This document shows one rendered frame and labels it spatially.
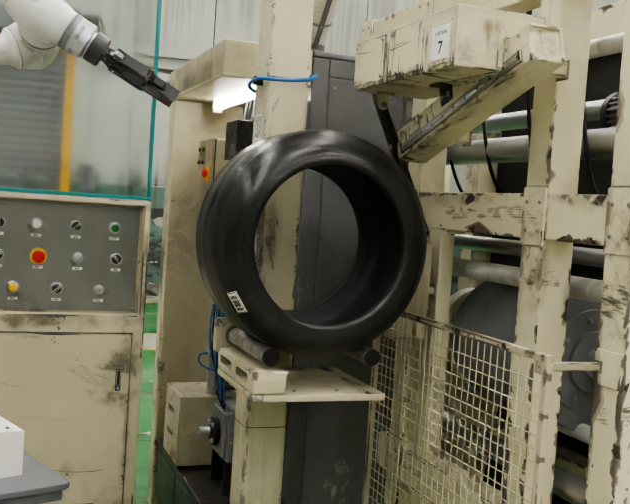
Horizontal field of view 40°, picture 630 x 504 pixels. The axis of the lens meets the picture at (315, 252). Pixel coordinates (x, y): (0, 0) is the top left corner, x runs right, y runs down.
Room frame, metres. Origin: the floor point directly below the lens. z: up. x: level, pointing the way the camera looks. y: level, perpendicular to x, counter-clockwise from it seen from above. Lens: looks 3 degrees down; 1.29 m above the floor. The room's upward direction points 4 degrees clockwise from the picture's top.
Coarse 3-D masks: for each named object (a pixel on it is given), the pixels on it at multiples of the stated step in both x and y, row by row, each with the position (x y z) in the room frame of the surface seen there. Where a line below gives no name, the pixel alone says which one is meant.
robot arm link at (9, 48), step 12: (12, 24) 2.13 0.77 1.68; (0, 36) 2.13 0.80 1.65; (12, 36) 2.11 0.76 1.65; (0, 48) 2.11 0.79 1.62; (12, 48) 2.11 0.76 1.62; (24, 48) 2.12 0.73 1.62; (36, 48) 2.11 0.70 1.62; (0, 60) 2.12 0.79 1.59; (12, 60) 2.13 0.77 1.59; (24, 60) 2.13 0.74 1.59; (36, 60) 2.15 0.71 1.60; (48, 60) 2.18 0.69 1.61
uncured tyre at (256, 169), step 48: (288, 144) 2.19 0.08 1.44; (336, 144) 2.21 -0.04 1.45; (240, 192) 2.14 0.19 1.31; (384, 192) 2.49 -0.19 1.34; (240, 240) 2.13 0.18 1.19; (384, 240) 2.55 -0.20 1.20; (240, 288) 2.13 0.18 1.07; (384, 288) 2.49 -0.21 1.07; (288, 336) 2.18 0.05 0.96; (336, 336) 2.22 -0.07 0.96
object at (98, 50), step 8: (96, 40) 2.05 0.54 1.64; (104, 40) 2.06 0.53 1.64; (88, 48) 2.05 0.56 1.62; (96, 48) 2.05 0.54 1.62; (104, 48) 2.06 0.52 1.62; (88, 56) 2.06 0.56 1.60; (96, 56) 2.06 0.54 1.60; (104, 56) 2.07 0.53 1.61; (112, 56) 2.06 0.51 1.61; (96, 64) 2.08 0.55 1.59; (120, 64) 2.08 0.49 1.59
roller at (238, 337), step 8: (232, 336) 2.44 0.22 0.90; (240, 336) 2.38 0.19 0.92; (248, 336) 2.35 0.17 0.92; (240, 344) 2.36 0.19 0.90; (248, 344) 2.29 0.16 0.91; (256, 344) 2.25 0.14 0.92; (264, 344) 2.23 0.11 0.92; (248, 352) 2.29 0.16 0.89; (256, 352) 2.22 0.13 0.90; (264, 352) 2.17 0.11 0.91; (272, 352) 2.17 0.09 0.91; (264, 360) 2.16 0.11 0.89; (272, 360) 2.17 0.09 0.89
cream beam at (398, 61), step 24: (408, 24) 2.29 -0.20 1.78; (432, 24) 2.16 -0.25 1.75; (456, 24) 2.05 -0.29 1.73; (480, 24) 2.07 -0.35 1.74; (504, 24) 2.09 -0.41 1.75; (360, 48) 2.57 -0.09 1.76; (384, 48) 2.41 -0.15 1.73; (408, 48) 2.27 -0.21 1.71; (456, 48) 2.05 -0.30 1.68; (480, 48) 2.07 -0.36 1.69; (360, 72) 2.56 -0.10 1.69; (384, 72) 2.41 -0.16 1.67; (408, 72) 2.26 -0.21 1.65; (432, 72) 2.17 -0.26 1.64; (456, 72) 2.15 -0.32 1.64; (480, 72) 2.13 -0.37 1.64; (408, 96) 2.65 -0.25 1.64; (432, 96) 2.61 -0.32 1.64
